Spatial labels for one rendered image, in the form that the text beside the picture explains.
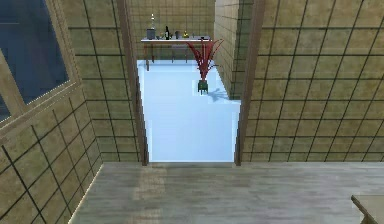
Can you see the red leaf house plant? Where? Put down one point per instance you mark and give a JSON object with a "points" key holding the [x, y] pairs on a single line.
{"points": [[204, 61]]}

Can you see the white top wooden table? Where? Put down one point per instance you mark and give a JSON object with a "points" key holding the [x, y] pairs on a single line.
{"points": [[173, 41]]}

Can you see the small yellow object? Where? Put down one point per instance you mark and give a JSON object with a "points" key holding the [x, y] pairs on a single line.
{"points": [[185, 34]]}

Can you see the small black cup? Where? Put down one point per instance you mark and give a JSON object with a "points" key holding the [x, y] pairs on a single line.
{"points": [[177, 34]]}

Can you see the dark green bottle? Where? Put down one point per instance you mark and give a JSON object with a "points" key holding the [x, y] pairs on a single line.
{"points": [[167, 33]]}

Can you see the grey pot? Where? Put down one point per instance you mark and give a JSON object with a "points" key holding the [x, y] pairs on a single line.
{"points": [[150, 33]]}

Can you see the clear tall bottle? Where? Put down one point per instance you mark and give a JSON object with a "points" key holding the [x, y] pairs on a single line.
{"points": [[152, 20]]}

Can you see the dark glass window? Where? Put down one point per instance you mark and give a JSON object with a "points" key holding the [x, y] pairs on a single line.
{"points": [[31, 53]]}

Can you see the tan table corner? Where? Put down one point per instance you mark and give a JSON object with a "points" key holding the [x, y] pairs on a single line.
{"points": [[370, 208]]}

